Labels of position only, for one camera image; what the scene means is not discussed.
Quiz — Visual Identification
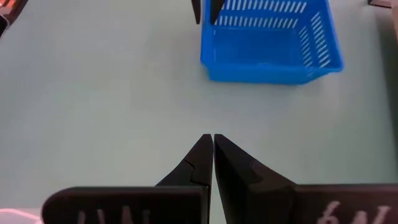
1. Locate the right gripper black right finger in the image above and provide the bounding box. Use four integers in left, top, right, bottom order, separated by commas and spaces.
213, 133, 398, 224

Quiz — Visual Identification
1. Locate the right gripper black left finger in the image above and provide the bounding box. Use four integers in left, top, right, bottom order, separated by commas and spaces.
41, 133, 215, 224

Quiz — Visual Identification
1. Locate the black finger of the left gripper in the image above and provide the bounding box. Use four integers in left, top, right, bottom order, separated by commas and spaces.
210, 0, 226, 26
191, 0, 202, 26

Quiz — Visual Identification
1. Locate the blue slotted plastic basket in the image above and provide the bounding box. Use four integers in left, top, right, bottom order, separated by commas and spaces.
200, 0, 345, 86

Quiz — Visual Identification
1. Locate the black metal rig frame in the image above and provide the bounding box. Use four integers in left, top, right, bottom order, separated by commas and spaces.
0, 0, 29, 37

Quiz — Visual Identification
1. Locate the green table mat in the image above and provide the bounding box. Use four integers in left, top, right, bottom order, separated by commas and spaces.
0, 0, 398, 224

